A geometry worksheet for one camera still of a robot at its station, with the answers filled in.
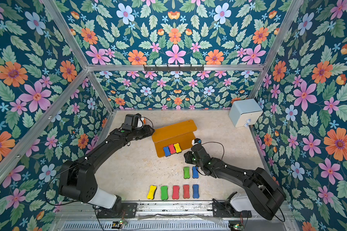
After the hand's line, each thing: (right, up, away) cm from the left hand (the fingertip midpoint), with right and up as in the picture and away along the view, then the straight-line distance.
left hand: (153, 129), depth 87 cm
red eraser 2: (+20, -34, -8) cm, 40 cm away
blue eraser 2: (+26, -26, -1) cm, 37 cm away
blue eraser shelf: (+25, -34, -8) cm, 43 cm away
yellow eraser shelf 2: (+1, -35, -9) cm, 36 cm away
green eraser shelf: (+20, -26, -1) cm, 33 cm away
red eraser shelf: (+11, -13, +7) cm, 19 cm away
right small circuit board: (+46, -47, -18) cm, 68 cm away
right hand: (+19, -15, -1) cm, 24 cm away
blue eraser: (+7, -15, +7) cm, 18 cm away
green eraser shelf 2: (+8, -35, -6) cm, 36 cm away
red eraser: (+14, -35, -6) cm, 38 cm away
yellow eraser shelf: (+14, -13, +8) cm, 21 cm away
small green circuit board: (-12, -45, -16) cm, 50 cm away
